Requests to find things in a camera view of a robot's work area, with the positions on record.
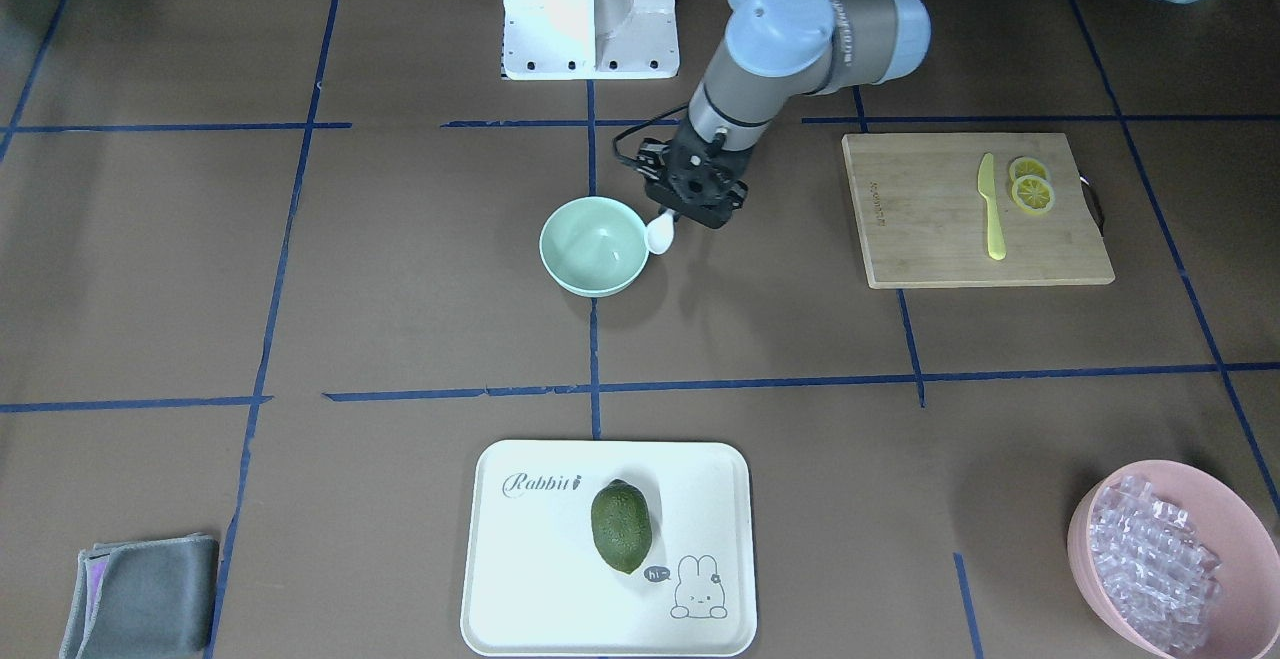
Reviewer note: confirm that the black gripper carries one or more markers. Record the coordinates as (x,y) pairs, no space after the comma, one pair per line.
(652,161)

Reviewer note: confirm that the white plastic spoon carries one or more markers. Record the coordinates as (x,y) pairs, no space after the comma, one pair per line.
(660,232)

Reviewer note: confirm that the mint green bowl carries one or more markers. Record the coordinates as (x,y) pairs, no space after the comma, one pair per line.
(593,246)

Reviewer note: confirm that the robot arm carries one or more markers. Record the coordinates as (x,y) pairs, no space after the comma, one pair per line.
(772,51)

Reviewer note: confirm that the pink bowl of ice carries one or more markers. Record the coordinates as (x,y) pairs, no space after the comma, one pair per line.
(1176,563)

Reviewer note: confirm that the yellow plastic knife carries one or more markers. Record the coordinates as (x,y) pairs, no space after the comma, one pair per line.
(985,184)

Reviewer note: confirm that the lemon slice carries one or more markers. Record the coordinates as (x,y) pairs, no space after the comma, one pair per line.
(1033,194)
(1029,166)

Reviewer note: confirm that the green avocado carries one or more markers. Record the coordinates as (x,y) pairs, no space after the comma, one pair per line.
(621,527)

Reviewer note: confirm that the cream rabbit tray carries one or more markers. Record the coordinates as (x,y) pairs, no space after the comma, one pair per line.
(536,586)

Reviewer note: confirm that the folded grey cloth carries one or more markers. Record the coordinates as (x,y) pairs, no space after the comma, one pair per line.
(143,599)

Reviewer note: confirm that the white camera pole mount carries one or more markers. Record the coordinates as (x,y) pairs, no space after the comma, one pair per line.
(569,40)

